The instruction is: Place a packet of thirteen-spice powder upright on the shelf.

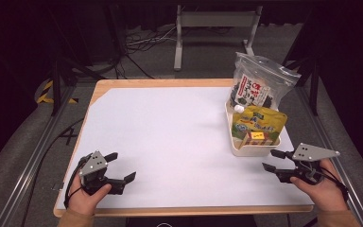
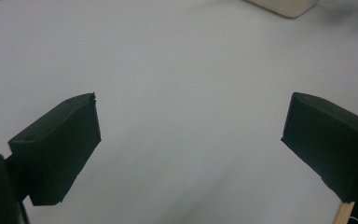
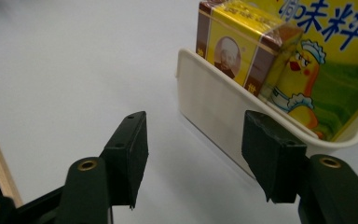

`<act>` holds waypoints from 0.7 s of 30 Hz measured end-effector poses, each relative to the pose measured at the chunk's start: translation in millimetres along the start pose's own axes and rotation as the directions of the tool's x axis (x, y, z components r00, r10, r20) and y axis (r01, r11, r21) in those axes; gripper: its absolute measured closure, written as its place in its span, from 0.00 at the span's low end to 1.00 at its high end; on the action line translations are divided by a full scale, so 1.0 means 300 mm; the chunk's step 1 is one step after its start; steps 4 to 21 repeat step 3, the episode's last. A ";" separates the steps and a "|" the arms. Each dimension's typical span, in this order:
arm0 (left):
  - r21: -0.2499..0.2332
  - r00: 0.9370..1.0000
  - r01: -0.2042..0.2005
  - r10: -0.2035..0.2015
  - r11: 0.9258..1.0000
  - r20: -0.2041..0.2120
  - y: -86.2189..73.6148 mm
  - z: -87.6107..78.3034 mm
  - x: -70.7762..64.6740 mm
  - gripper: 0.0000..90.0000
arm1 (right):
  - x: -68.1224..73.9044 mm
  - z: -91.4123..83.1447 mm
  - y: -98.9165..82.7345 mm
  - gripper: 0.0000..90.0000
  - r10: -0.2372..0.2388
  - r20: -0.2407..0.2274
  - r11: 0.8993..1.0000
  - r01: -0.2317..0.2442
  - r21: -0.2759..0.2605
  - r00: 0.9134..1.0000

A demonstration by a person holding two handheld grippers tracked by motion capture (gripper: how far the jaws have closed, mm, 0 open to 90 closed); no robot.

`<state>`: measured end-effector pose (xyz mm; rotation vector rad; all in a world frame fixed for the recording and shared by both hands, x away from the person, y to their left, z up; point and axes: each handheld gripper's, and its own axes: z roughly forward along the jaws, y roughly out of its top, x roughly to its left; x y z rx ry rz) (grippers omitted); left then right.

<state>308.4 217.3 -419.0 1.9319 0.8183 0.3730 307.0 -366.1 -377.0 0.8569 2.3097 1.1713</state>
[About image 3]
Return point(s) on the small yellow seasoning box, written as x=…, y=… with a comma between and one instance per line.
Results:
x=230, y=40

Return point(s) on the yellow green spout pouch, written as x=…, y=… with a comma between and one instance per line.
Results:
x=345, y=71

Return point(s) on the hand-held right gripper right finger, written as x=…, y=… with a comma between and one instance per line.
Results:
x=273, y=155

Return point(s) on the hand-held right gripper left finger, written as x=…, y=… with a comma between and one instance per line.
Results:
x=127, y=155

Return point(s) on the cream plastic container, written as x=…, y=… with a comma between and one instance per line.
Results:
x=211, y=105

